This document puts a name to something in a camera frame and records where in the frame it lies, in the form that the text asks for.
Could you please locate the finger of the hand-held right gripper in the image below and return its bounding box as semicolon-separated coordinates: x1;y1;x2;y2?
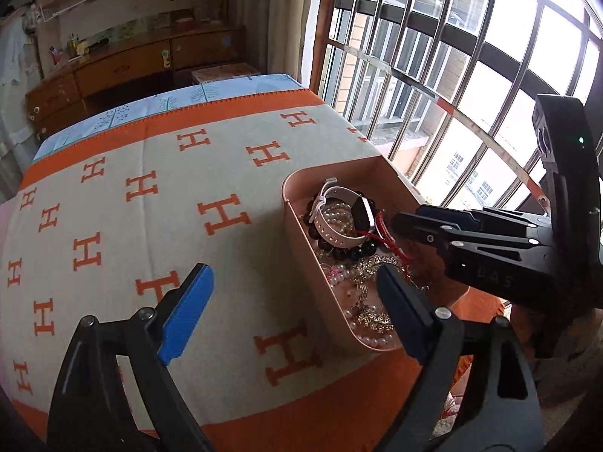
391;211;567;303
417;205;553;232

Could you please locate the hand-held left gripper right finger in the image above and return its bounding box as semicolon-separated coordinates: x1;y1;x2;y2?
376;264;545;452

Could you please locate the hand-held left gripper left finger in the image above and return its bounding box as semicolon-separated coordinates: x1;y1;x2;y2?
47;263;215;452

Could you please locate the red string bracelet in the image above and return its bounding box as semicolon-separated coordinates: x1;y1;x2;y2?
355;212;413;262

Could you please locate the black bead bracelet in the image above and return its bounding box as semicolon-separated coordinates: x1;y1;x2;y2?
304;191;382;262

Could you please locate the pink strap smartwatch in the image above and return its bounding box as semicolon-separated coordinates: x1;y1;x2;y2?
308;177;384;248

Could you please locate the pink jewelry box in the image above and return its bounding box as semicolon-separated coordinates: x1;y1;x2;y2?
282;154;467;353

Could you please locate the orange and grey printed blanket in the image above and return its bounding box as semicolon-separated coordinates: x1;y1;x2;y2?
0;87;507;438

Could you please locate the light blue bed sheet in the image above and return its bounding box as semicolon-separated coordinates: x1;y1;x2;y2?
33;73;305;161

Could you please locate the cardboard box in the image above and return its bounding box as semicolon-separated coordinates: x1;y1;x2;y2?
191;63;261;86

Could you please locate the beige curtain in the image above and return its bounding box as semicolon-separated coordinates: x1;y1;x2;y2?
268;0;327;91

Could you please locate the wooden desk with drawers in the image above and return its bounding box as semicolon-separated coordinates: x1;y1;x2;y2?
24;26;248;139

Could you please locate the yellow desk container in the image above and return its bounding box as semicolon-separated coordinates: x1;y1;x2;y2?
66;38;91;60

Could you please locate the white lace cloth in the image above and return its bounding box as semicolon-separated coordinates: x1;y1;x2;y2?
0;7;43;88

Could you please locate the pearl necklace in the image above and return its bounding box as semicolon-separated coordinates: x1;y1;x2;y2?
320;200;401;350

